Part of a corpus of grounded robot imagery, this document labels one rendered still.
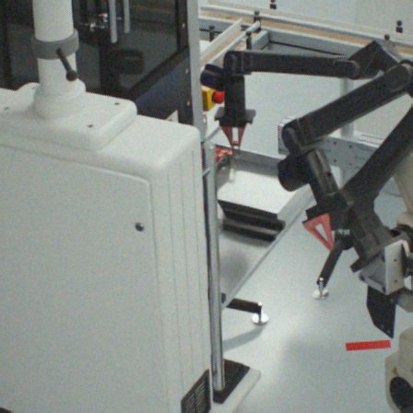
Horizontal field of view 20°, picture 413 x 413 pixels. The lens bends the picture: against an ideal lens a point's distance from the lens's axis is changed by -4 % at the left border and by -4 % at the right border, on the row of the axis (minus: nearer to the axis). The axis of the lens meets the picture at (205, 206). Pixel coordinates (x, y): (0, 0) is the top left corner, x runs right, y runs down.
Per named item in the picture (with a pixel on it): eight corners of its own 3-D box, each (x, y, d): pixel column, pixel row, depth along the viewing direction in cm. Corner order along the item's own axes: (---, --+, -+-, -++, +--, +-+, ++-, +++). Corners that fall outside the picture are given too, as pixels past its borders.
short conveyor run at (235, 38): (177, 145, 358) (174, 97, 350) (131, 135, 365) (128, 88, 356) (273, 54, 409) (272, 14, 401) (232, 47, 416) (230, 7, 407)
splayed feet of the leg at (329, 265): (307, 298, 433) (308, 265, 425) (358, 227, 470) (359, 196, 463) (327, 302, 430) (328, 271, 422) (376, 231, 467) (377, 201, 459)
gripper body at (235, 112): (218, 112, 327) (218, 88, 323) (256, 115, 325) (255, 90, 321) (213, 123, 321) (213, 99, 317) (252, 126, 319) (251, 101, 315)
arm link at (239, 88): (235, 82, 312) (249, 75, 316) (215, 75, 316) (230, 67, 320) (235, 105, 316) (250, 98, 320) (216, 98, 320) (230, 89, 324)
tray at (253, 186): (161, 195, 327) (160, 184, 325) (206, 151, 346) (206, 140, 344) (277, 225, 313) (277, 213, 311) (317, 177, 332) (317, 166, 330)
